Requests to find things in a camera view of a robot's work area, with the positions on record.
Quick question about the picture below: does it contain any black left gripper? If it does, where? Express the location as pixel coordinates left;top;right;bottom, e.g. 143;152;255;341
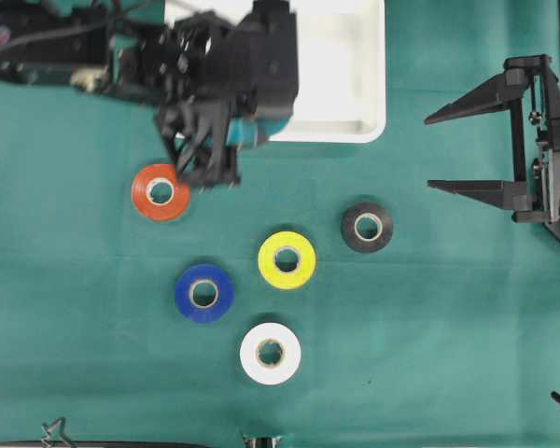
106;13;257;187

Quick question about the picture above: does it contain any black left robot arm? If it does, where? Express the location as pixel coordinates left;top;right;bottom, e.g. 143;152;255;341
0;1;267;189

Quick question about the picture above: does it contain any black tape roll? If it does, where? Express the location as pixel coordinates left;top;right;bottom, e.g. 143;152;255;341
341;201;394;254

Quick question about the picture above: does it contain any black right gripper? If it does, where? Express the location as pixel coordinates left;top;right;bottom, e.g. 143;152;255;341
424;54;560;224

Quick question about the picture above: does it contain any white tape roll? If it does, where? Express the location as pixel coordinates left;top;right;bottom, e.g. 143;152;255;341
239;322;301;385

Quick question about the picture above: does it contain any yellow tape roll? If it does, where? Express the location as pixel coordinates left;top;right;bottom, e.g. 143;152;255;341
258;231;316;290

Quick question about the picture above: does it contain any metal wire clip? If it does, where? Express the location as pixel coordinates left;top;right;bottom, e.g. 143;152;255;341
40;417;76;447

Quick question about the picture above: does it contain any white plastic case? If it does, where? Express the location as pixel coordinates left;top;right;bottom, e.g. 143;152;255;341
163;0;387;144

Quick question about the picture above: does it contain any metal bracket at edge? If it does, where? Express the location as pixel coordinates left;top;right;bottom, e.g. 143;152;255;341
242;433;284;448

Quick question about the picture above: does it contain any red tape roll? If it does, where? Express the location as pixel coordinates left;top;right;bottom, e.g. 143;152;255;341
131;164;190;222

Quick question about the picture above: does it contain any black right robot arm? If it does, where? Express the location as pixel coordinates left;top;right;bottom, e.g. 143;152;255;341
424;54;560;243

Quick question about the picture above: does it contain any blue tape roll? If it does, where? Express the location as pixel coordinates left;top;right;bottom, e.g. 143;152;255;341
175;264;234;324

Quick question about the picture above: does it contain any teal tape roll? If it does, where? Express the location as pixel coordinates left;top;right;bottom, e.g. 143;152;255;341
226;119;289;147

